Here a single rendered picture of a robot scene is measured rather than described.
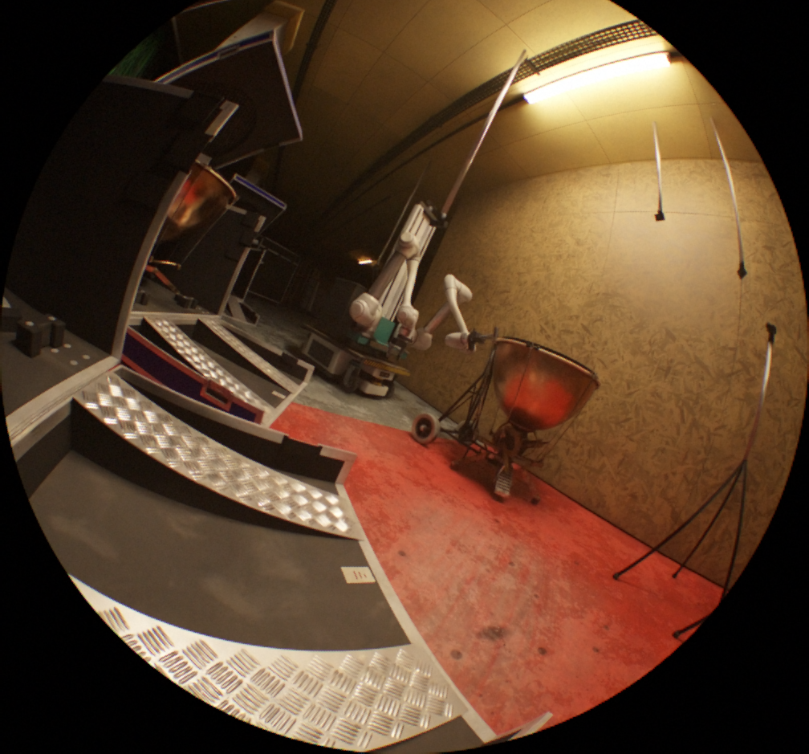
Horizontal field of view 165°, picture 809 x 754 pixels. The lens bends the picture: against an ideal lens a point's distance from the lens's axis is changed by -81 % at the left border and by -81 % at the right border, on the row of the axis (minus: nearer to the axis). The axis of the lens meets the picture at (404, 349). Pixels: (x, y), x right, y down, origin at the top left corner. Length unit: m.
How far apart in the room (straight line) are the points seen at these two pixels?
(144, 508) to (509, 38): 3.34
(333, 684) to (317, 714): 0.06
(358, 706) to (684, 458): 2.02
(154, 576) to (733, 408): 2.50
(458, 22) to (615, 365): 3.14
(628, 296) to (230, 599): 2.64
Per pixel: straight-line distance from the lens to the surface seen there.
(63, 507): 0.68
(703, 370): 2.22
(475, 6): 2.94
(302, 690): 0.48
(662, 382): 2.20
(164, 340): 1.37
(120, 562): 0.60
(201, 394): 1.07
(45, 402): 0.68
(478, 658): 0.73
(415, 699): 0.57
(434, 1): 3.05
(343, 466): 0.95
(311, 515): 0.76
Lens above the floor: 0.53
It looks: 1 degrees down
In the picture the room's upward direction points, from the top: 24 degrees clockwise
